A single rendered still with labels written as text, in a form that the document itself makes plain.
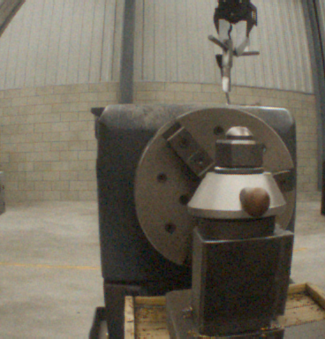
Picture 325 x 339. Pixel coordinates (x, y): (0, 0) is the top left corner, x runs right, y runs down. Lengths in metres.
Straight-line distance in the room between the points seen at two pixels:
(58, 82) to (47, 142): 1.30
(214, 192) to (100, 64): 10.72
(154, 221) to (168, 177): 0.08
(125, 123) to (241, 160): 0.75
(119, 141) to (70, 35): 10.08
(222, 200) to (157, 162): 0.60
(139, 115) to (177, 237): 0.29
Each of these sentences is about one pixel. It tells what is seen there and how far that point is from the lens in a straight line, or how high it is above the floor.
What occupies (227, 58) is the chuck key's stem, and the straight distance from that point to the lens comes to 1.04.
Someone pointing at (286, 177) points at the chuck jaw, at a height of 1.11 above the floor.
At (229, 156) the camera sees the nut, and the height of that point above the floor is 1.16.
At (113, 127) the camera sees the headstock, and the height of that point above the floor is 1.20.
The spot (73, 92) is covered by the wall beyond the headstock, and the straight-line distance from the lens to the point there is 10.93.
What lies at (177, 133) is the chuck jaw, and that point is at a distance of 0.94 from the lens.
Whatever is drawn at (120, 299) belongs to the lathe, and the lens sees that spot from 1.20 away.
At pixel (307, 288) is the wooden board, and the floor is 0.90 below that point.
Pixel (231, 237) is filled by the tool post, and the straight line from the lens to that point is 0.39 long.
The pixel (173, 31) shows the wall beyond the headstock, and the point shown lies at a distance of 11.55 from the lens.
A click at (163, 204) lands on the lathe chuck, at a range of 0.98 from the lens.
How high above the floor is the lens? 1.17
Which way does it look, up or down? 3 degrees down
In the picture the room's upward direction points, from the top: straight up
